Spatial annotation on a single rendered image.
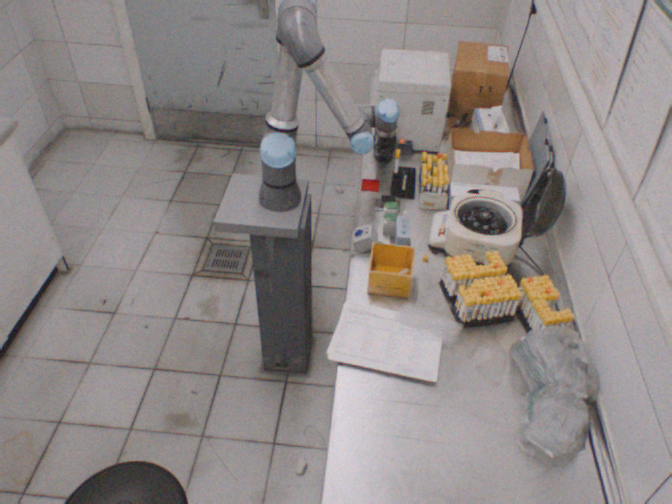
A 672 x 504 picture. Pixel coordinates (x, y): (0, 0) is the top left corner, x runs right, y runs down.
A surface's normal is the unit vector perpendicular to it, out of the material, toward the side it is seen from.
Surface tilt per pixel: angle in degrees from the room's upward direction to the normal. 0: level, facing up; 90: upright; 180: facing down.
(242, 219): 1
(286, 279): 90
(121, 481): 3
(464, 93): 91
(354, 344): 0
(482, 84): 88
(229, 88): 90
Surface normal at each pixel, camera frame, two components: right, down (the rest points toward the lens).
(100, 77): -0.10, 0.69
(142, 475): 0.02, -0.73
